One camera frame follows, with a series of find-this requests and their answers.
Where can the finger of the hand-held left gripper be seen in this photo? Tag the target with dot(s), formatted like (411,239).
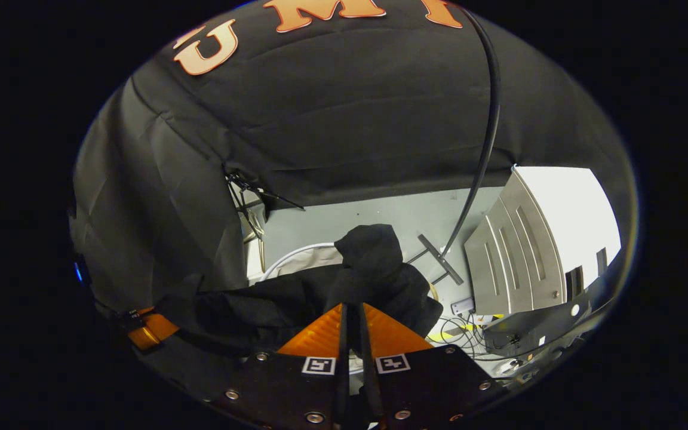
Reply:
(153,331)

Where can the black equipment base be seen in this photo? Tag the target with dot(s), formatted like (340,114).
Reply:
(517,337)

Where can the small white power adapter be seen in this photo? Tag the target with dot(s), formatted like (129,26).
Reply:
(462,306)

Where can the black backdrop cloth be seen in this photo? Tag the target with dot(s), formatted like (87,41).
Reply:
(350,119)

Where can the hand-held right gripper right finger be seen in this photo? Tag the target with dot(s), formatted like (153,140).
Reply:
(369,382)

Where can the black knit garment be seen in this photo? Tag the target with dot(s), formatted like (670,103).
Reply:
(368,263)

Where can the white laundry hamper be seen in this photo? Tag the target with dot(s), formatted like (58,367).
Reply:
(308,263)

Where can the black metal clothes rack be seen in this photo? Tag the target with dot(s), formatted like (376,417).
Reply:
(490,137)

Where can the grey ribbed box white top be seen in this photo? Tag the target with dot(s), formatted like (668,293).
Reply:
(517,263)

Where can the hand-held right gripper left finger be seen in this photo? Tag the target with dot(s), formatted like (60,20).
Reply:
(343,388)

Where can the black metal stand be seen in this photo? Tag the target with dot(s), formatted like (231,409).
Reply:
(248,185)

